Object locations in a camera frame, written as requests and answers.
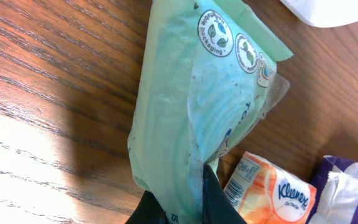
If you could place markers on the orange tissue pack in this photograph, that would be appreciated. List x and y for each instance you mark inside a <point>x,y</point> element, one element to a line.
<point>262,192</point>

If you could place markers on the green wet wipes pack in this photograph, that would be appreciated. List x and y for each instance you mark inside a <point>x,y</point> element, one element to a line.
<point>209,75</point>

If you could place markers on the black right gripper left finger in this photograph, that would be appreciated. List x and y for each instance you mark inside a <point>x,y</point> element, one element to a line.
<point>148,211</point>

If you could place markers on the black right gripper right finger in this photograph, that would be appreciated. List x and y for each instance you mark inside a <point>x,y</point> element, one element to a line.
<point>216,206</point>

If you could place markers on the red purple pad pack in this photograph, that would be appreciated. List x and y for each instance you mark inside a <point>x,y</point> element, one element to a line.
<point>336,182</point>

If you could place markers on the white barcode scanner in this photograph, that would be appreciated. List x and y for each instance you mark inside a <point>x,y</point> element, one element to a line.
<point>324,13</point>

